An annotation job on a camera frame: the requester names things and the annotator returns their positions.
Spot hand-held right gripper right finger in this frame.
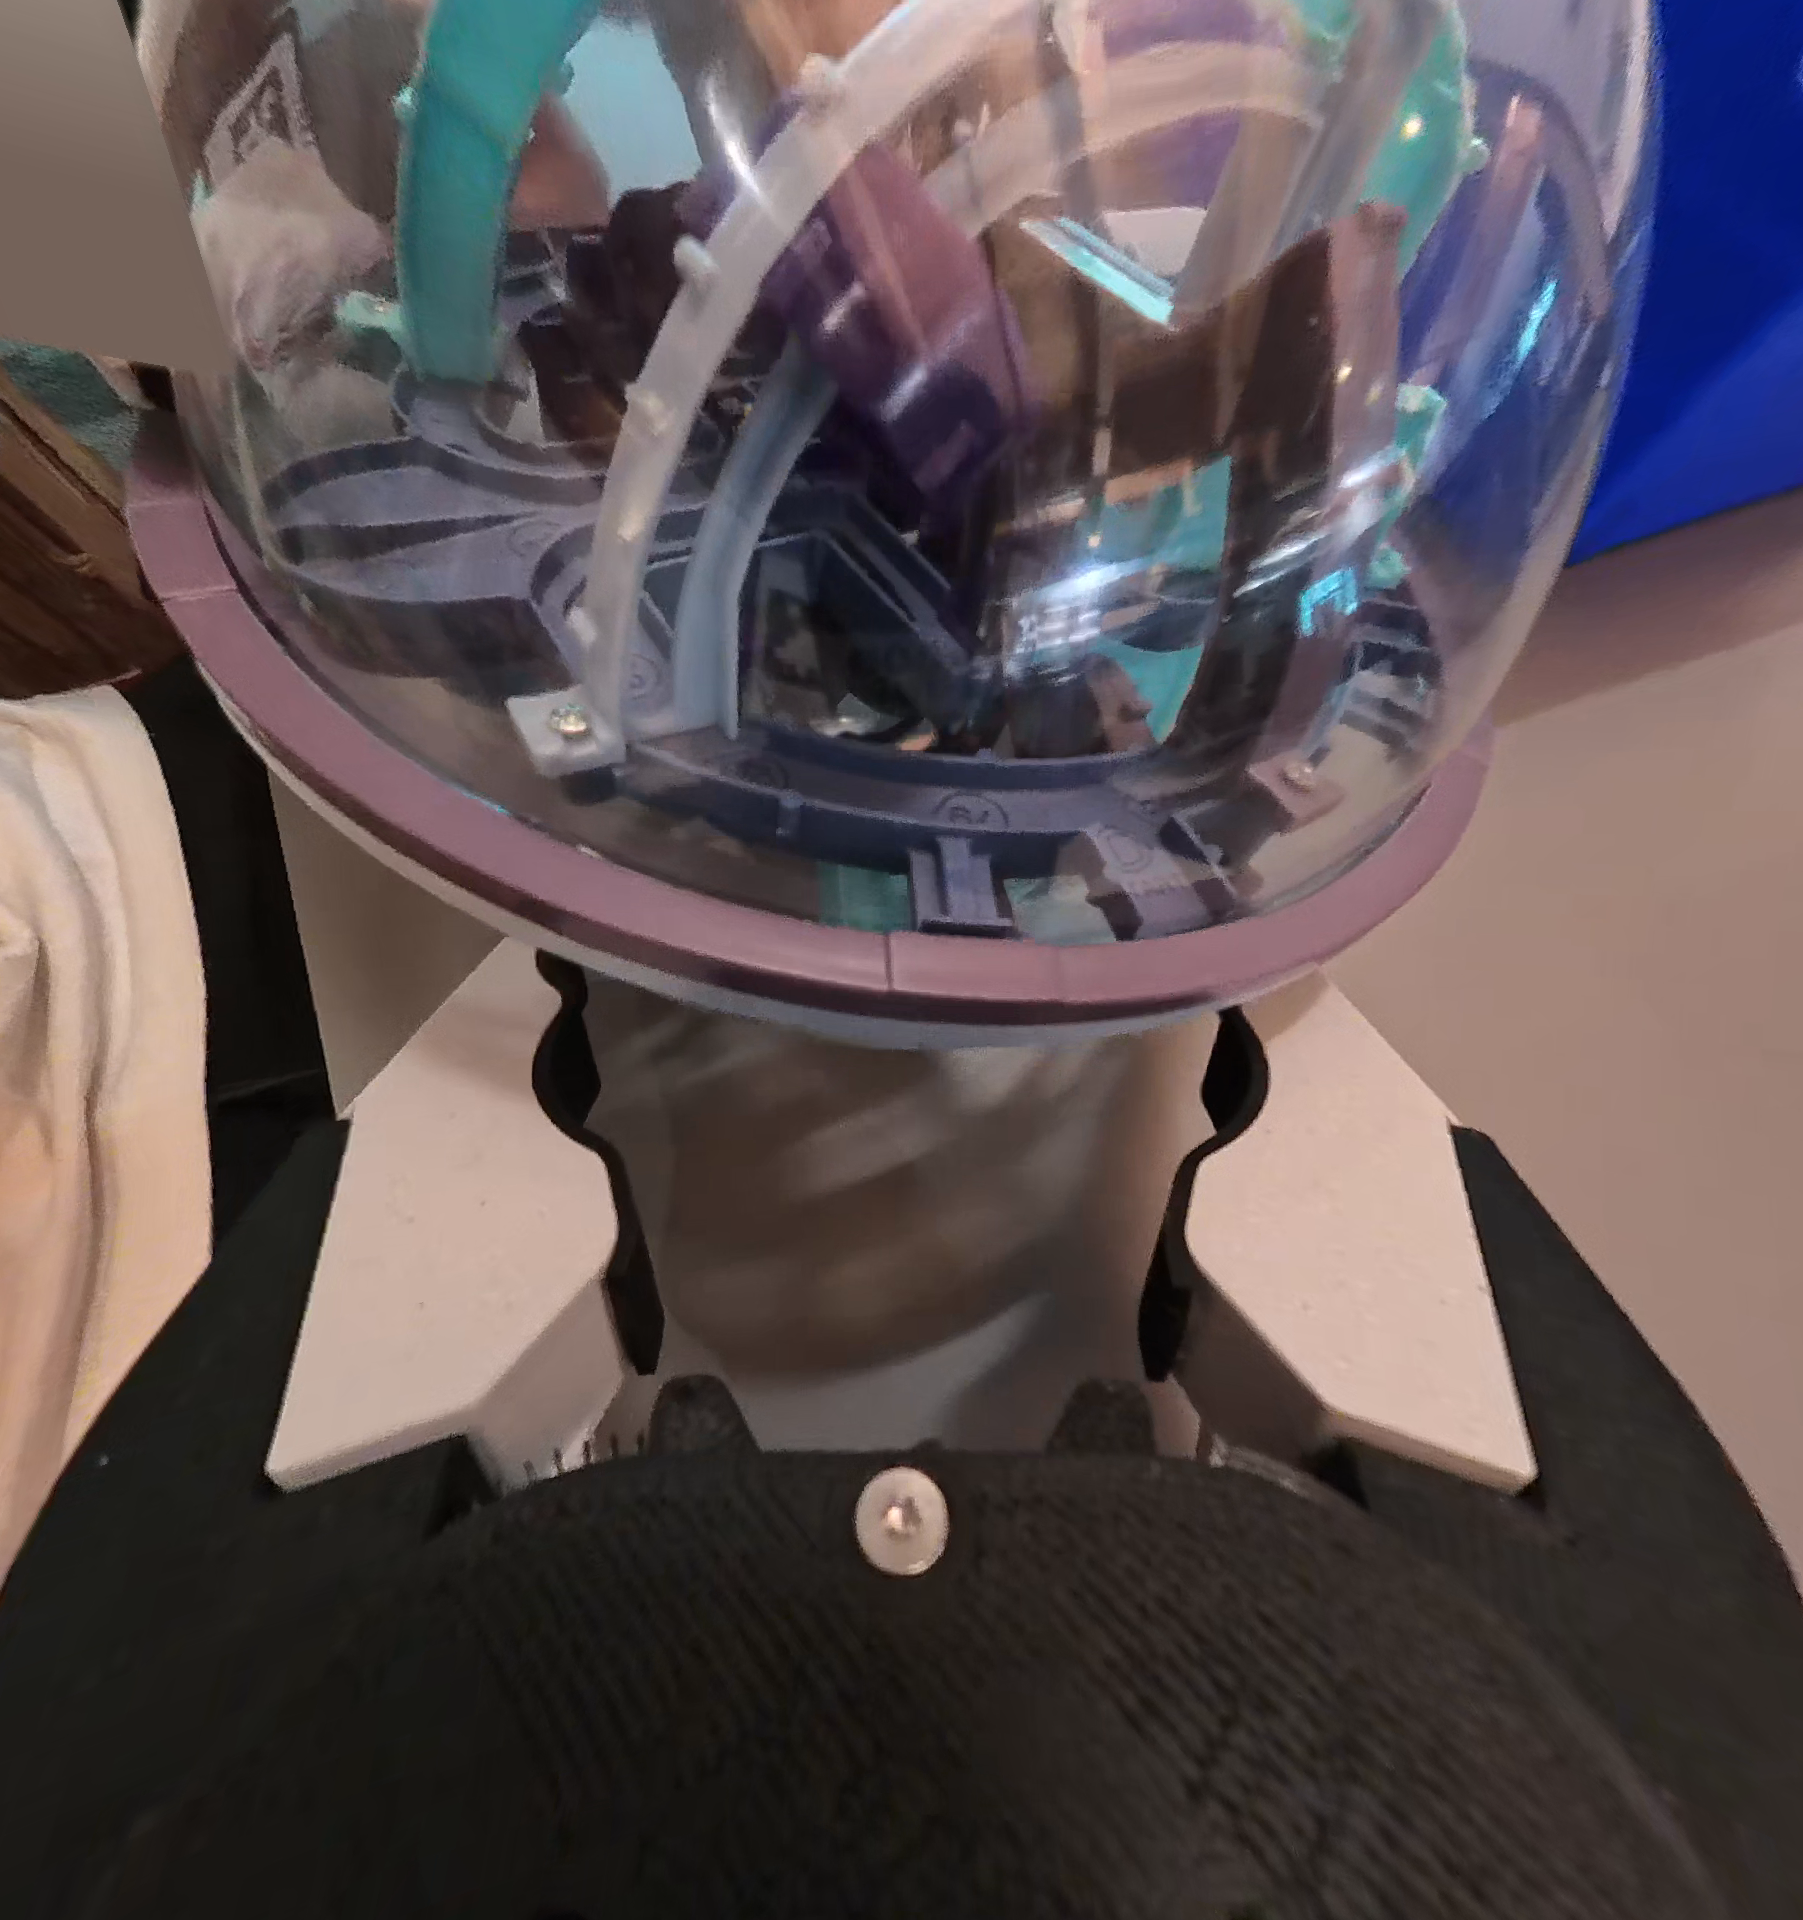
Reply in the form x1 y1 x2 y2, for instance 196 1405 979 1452
1141 975 1535 1496

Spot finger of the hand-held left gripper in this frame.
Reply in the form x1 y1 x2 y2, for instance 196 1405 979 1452
0 331 184 701

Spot person's cream shirt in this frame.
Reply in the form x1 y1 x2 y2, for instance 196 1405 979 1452
0 686 216 1669

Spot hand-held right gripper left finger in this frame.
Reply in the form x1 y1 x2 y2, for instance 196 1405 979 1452
264 936 666 1492

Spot blue plastic bin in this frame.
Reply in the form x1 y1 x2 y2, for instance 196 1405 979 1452
1567 0 1803 569

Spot person's black pants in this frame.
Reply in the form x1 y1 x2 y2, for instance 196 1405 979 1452
128 666 336 1120

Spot transparent maze ball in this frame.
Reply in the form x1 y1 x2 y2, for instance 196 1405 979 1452
128 0 1659 1051

